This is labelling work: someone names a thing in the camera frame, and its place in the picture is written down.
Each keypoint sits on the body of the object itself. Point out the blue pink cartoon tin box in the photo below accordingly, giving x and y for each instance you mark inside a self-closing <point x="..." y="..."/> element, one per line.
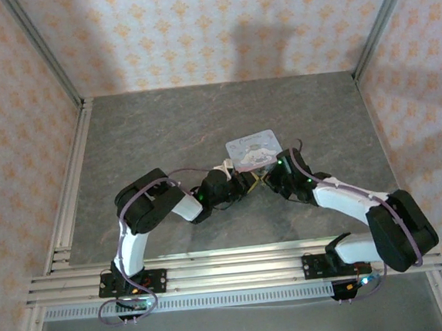
<point x="252" y="151"/>

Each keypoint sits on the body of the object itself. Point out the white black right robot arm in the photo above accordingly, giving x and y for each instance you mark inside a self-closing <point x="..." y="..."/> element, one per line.
<point x="344" y="201"/>

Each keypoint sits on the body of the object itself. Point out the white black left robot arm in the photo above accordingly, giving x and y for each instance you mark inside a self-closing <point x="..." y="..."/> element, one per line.
<point x="133" y="250"/>

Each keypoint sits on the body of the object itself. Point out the wide slotted aluminium beam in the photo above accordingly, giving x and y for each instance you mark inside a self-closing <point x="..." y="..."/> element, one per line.
<point x="234" y="274"/>

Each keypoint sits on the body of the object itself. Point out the right controller board with LED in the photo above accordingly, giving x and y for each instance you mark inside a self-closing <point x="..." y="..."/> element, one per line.
<point x="349" y="287"/>

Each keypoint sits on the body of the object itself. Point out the controller board with led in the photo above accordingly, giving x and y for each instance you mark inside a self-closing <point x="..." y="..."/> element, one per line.
<point x="138" y="305"/>
<point x="349" y="287"/>

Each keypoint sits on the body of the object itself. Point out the left controller board with LED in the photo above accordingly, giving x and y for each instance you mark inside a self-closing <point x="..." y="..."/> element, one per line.
<point x="138" y="305"/>

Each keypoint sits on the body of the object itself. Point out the narrow aluminium frame rail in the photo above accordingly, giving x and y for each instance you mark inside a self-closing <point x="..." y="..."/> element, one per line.
<point x="232" y="252"/>

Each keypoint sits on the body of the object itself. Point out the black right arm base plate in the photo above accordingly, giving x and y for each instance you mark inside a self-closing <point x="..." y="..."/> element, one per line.
<point x="313" y="267"/>

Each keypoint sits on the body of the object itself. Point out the thin aluminium side rail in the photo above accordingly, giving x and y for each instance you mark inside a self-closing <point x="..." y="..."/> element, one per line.
<point x="373" y="121"/>

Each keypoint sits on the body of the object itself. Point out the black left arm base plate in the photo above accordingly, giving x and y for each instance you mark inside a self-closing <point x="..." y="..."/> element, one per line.
<point x="157" y="281"/>

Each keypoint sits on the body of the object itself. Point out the wide aluminium side rail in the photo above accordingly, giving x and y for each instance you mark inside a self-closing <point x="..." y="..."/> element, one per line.
<point x="74" y="159"/>

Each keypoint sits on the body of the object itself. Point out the aluminium corner post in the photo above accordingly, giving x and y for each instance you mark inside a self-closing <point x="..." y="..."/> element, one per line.
<point x="381" y="23"/>
<point x="46" y="53"/>

